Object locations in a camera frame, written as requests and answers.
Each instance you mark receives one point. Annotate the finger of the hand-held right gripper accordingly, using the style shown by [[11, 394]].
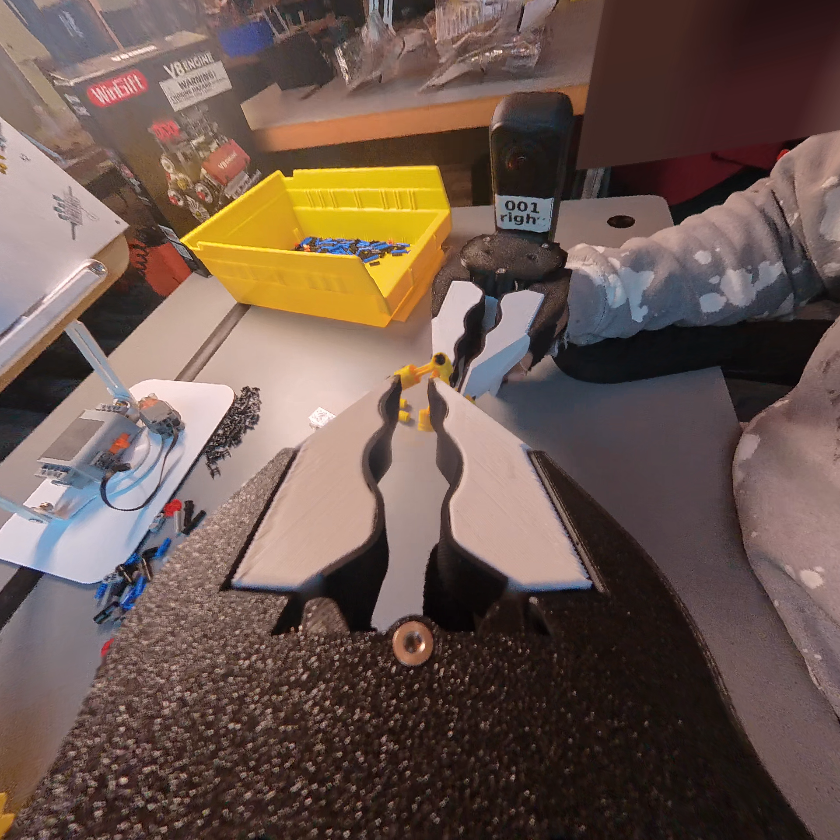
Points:
[[453, 321], [508, 334]]

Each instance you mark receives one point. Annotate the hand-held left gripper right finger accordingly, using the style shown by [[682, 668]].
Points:
[[515, 518]]

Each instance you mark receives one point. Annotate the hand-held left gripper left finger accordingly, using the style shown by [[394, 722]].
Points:
[[308, 518]]

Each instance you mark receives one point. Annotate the grey desk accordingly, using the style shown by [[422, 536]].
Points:
[[623, 459]]

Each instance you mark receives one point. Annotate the clear cylinder block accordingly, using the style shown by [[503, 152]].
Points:
[[321, 417]]

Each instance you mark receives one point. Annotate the pile of black pins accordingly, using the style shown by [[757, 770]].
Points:
[[233, 426]]

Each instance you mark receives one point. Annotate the group of blue pins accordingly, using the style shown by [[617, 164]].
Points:
[[354, 246]]

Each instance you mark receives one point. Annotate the white book stand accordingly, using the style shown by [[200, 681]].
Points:
[[197, 407]]

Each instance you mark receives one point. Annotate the grey toy motor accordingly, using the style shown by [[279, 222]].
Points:
[[161, 413]]

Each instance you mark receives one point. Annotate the pile of mixed small bricks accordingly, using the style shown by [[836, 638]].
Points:
[[131, 577]]

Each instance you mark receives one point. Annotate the wooden table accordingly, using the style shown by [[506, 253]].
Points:
[[394, 118]]

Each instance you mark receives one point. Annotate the pile of clear plastic bags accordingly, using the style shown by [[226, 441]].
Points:
[[446, 46]]

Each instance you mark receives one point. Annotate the grey battery box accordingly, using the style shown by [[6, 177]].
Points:
[[85, 439]]

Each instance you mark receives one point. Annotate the red plastic object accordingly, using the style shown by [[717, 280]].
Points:
[[741, 157]]

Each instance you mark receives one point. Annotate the person's grey sweatshirt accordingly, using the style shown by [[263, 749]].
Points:
[[794, 492]]

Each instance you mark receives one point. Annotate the black toy engine box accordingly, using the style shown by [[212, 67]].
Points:
[[190, 131]]

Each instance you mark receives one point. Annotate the instruction booklet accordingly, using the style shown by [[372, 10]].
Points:
[[39, 229]]

